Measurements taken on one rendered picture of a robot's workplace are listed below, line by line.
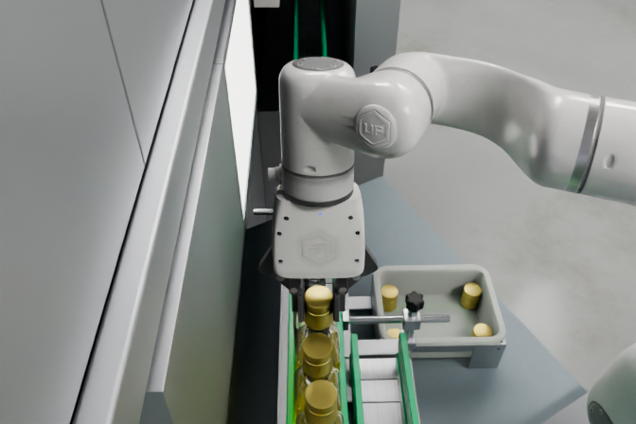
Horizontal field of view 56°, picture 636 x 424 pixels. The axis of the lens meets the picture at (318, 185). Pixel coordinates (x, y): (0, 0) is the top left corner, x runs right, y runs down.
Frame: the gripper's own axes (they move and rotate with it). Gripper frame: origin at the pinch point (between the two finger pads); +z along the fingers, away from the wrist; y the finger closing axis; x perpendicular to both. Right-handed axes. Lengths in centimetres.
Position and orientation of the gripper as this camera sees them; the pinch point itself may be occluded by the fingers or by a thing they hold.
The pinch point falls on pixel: (318, 301)
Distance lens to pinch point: 71.7
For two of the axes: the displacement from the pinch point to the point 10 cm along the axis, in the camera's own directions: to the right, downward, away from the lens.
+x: -0.1, -4.7, 8.8
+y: 10.0, -0.1, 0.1
